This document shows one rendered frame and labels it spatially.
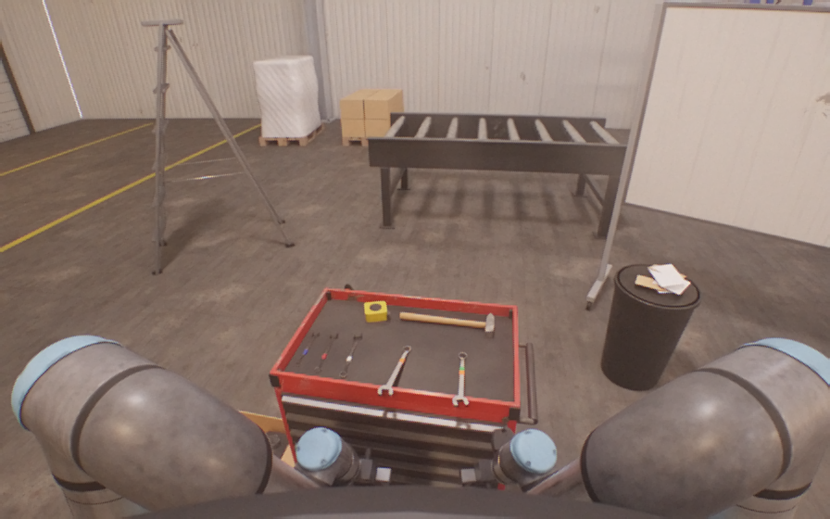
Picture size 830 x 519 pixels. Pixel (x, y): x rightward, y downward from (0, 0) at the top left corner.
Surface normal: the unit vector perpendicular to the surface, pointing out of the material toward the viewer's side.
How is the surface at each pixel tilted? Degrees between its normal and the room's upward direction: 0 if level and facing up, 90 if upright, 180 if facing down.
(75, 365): 3
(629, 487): 69
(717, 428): 35
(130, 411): 25
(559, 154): 90
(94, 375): 5
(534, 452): 19
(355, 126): 90
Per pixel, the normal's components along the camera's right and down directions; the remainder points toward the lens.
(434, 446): -0.18, 0.49
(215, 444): 0.77, -0.40
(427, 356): -0.01, -0.87
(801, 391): 0.15, -0.59
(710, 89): -0.58, 0.41
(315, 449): -0.15, -0.67
